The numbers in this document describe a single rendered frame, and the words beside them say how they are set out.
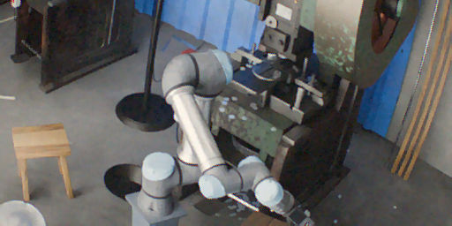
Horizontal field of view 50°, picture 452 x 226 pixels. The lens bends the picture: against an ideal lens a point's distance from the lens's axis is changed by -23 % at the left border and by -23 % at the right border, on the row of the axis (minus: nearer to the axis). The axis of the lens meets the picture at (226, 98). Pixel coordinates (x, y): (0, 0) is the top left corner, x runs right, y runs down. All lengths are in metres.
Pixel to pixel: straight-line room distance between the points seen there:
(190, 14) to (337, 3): 2.62
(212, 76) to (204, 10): 2.42
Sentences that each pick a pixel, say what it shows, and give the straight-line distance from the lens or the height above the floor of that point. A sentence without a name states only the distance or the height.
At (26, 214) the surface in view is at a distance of 2.37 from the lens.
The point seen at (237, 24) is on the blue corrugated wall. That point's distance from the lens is 4.22.
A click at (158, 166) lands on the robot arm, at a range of 2.12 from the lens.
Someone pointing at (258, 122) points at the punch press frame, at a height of 0.62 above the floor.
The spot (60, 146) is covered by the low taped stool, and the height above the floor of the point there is 0.33.
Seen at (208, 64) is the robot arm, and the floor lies 1.08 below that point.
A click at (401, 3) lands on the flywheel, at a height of 1.35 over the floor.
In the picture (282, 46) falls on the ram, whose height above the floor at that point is 0.92.
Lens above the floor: 2.01
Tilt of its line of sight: 32 degrees down
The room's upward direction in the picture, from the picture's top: 11 degrees clockwise
